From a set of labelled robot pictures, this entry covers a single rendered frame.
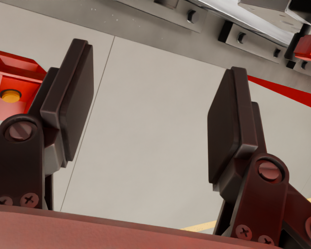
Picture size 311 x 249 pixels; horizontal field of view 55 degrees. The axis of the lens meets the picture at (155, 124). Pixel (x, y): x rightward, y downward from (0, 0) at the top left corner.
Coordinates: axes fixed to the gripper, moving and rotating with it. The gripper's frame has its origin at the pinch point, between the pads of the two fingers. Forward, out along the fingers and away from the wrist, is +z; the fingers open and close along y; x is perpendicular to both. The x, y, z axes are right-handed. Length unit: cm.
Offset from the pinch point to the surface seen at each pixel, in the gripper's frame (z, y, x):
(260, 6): 23.6, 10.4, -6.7
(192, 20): 53, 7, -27
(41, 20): 110, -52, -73
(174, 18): 52, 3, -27
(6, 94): 38, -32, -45
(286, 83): 81, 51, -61
